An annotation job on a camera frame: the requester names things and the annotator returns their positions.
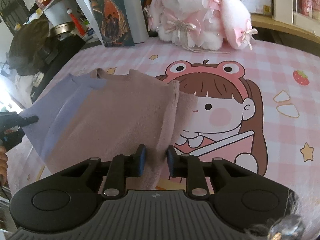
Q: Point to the white bookshelf frame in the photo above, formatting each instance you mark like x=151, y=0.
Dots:
x=135, y=16

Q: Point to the red tassel ornament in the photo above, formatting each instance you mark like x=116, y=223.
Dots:
x=78, y=26

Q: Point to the Harry Potter book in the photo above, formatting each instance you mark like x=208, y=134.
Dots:
x=112, y=22

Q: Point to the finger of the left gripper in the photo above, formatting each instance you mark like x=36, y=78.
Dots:
x=22, y=122

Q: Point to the pink cartoon table mat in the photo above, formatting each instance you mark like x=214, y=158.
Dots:
x=258, y=108

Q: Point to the purple and mauve sweater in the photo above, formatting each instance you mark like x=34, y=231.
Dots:
x=102, y=115

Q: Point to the olive green cloth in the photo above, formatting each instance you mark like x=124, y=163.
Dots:
x=23, y=55

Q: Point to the metal bowl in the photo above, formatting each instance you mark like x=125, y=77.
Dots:
x=62, y=31

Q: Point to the pink white plush bunny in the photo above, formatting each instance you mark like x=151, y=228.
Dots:
x=201, y=25

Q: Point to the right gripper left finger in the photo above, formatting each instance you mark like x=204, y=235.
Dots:
x=120, y=168

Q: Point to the white storage box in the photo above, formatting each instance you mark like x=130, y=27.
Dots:
x=283, y=11

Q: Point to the wooden shelf board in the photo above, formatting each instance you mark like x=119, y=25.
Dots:
x=266, y=22

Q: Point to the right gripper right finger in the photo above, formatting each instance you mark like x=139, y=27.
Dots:
x=188, y=167

